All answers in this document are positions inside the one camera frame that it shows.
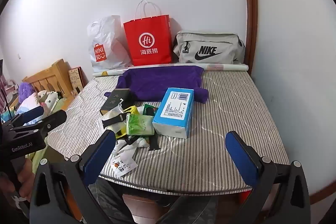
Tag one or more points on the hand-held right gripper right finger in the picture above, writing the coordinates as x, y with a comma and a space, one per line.
241, 158

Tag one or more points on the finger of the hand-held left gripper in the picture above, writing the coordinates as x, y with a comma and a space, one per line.
34, 111
52, 121

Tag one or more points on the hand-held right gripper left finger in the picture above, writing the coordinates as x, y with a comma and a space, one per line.
99, 158

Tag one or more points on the white packet with orange print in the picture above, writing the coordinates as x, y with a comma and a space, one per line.
124, 165

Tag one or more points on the light green tissue pack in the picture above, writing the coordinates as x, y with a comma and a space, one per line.
139, 124

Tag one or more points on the person's left hand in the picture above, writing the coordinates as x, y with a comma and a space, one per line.
29, 179

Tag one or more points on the white spotted plush toy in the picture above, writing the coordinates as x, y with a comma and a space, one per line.
50, 100

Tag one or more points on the purple plush toy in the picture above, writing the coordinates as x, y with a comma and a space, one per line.
26, 91

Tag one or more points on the green blanket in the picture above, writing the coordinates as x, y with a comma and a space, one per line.
52, 153

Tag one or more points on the pink striped curtain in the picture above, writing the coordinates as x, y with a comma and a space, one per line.
3, 92

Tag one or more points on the wooden headboard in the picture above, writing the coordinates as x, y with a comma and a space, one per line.
52, 74

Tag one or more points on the person's grey patterned pants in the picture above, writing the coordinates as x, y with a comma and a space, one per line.
110, 203

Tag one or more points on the striped grey mattress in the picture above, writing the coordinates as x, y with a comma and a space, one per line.
223, 113

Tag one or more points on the dark rectangular box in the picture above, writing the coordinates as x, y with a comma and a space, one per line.
114, 103

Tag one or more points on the blue tissue box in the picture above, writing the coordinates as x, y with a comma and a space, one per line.
173, 111

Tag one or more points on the brown wooden baseboard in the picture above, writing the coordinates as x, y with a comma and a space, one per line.
323, 193

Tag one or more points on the white rolled paper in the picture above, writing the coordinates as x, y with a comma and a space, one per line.
225, 66

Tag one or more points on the purple towel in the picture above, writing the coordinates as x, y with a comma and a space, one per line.
157, 82

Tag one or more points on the white plastic shopping bag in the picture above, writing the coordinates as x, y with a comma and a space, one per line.
105, 40

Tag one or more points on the grey waist bag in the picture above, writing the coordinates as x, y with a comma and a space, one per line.
210, 48

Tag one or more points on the red paper shopping bag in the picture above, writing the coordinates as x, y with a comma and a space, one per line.
149, 43

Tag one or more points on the brown picture frame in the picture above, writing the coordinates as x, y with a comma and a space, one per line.
76, 79

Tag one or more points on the brown wooden door frame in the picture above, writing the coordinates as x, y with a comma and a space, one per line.
252, 16

